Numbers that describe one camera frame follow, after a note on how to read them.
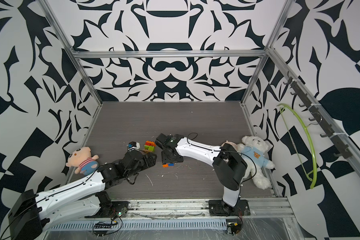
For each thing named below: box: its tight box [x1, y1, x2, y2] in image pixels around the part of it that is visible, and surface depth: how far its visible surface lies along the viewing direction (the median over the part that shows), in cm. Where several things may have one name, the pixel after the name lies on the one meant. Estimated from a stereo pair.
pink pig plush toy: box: [65, 146, 99, 176], surface depth 84 cm
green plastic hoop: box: [276, 103, 318, 189], surface depth 62 cm
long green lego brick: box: [144, 145, 155, 152], surface depth 95 cm
